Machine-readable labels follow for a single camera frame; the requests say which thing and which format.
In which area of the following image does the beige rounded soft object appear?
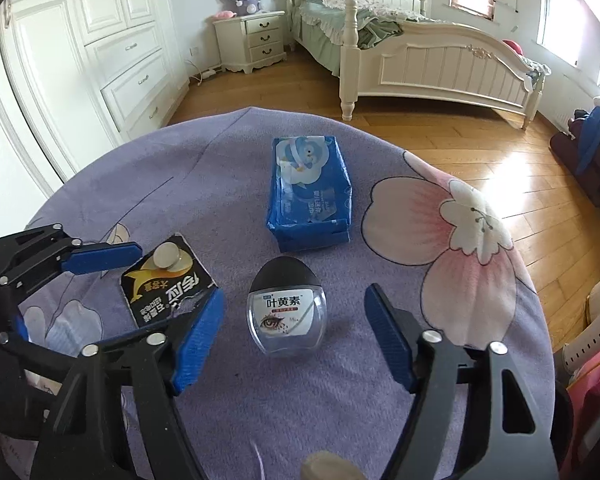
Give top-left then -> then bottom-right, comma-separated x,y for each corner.
301,451 -> 362,480

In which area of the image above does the blue garment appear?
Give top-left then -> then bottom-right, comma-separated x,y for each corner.
575,107 -> 600,176

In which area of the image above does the black star sachet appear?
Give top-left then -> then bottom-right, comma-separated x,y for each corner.
121,232 -> 218,328

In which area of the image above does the white wardrobe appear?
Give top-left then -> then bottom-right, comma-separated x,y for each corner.
0,0 -> 191,196

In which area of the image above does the green ruffled bedspread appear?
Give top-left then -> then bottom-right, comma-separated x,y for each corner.
297,0 -> 406,76

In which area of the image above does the pink bag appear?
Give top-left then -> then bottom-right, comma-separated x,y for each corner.
567,345 -> 600,480

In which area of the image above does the clear eye drops bottle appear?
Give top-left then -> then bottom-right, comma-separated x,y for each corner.
246,256 -> 328,357

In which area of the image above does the white nightstand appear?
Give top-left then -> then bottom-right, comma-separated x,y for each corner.
212,10 -> 288,75

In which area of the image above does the blue wet wipes pack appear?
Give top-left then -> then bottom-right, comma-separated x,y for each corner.
265,135 -> 353,253

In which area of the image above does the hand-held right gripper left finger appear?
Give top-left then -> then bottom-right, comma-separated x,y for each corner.
30,289 -> 227,480

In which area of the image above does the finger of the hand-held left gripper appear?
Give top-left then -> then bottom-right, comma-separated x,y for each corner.
0,307 -> 88,361
0,223 -> 143,306

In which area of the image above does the white ribbed plastic object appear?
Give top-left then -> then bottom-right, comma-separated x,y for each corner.
562,327 -> 600,376

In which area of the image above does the white wooden bed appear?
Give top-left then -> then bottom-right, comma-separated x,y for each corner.
285,0 -> 551,131

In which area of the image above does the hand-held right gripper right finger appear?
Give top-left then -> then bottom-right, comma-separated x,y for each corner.
364,283 -> 563,480

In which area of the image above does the dark red massage chair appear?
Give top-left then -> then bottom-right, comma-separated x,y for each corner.
550,110 -> 600,211

